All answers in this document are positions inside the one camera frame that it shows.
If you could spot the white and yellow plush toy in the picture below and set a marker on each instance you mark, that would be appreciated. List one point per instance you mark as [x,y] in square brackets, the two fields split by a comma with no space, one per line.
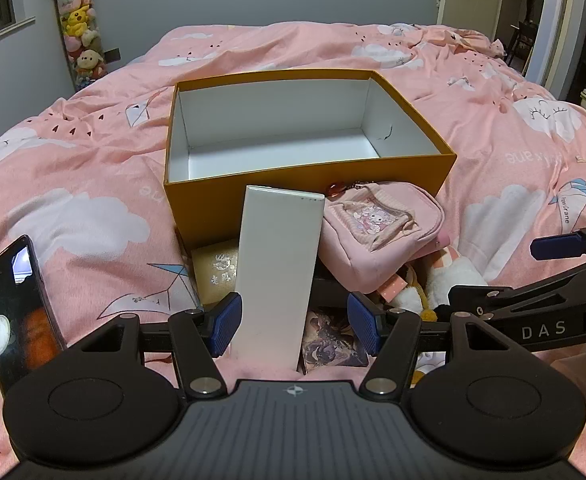
[453,277]

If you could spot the pink cartoon pouch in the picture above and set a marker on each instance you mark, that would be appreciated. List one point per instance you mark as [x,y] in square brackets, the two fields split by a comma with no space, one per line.
[378,232]

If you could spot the black smartphone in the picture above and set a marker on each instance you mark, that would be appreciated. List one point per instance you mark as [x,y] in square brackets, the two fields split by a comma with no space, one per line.
[15,320]

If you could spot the dark chair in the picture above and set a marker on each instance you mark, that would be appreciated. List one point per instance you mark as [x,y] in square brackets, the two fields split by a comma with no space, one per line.
[523,40]

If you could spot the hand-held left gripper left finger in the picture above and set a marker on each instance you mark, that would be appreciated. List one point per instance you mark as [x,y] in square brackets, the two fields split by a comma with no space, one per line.
[227,321]

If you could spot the bag of plush toys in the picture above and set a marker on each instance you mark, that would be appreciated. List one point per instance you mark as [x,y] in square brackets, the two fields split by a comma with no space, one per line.
[80,25]

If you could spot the white door frame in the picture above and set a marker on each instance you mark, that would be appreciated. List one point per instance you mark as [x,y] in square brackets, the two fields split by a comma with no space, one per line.
[555,25]

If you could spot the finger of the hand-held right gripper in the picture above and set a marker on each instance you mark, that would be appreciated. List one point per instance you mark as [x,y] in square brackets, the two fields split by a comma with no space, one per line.
[473,294]
[555,246]

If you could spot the tall white box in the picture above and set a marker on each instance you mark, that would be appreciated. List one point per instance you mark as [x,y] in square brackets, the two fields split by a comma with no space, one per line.
[278,280]

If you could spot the illustrated art card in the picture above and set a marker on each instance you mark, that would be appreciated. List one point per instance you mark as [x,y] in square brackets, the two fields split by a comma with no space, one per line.
[330,342]

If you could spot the orange cardboard box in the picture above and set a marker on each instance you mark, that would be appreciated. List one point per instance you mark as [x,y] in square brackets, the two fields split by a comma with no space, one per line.
[298,185]

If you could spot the small gold box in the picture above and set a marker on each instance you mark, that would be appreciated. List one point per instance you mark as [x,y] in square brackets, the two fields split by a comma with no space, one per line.
[218,267]

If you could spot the pink cloud print blanket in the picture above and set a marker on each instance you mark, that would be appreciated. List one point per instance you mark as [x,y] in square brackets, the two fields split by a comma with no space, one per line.
[73,160]

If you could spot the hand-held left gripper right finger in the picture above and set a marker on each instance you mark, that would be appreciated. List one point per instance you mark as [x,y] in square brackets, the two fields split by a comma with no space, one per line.
[365,322]

